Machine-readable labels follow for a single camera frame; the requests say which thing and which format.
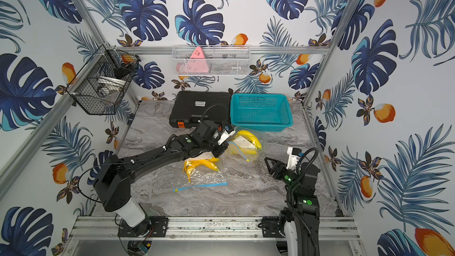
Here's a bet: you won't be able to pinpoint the pink triangular object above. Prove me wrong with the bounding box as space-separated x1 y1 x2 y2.
180 46 210 74

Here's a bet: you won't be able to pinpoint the teal plastic basket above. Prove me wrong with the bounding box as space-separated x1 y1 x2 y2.
230 93 293 132

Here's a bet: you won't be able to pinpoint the black wire basket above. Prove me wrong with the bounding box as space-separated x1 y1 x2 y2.
65 45 141 116

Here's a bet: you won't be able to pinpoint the clear bag with banana peel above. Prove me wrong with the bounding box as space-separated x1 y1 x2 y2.
172 156 227 192

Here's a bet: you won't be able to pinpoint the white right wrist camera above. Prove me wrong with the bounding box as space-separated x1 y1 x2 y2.
286 147 302 170

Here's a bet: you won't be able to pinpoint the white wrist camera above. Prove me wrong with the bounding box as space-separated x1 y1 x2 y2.
218 127 235 145
286 147 302 170

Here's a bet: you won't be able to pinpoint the clear zip-top bag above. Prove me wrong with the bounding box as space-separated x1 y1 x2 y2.
227 128 263 162

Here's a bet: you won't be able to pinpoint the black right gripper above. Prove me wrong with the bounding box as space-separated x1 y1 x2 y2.
265 156 301 193

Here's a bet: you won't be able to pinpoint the yellow banana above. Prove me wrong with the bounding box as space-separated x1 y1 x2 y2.
232 130 263 155

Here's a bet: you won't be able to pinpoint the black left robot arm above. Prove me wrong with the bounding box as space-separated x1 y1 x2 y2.
93 120 235 212

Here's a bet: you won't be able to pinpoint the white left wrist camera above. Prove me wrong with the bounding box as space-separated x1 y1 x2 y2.
218 127 235 145

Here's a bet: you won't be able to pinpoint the black plastic tool case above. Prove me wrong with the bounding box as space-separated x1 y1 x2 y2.
169 91 232 129

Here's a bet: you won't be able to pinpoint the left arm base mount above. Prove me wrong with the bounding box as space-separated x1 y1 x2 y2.
117 216 169 238

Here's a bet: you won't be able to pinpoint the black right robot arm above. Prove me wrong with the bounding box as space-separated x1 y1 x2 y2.
264 156 320 256

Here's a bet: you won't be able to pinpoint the white wire shelf basket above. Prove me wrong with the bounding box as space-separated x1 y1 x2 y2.
172 45 251 76

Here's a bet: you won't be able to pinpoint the aluminium front rail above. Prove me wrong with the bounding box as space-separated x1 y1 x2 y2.
69 216 360 241

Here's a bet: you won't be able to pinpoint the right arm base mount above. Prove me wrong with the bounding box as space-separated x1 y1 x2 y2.
261 216 310 239

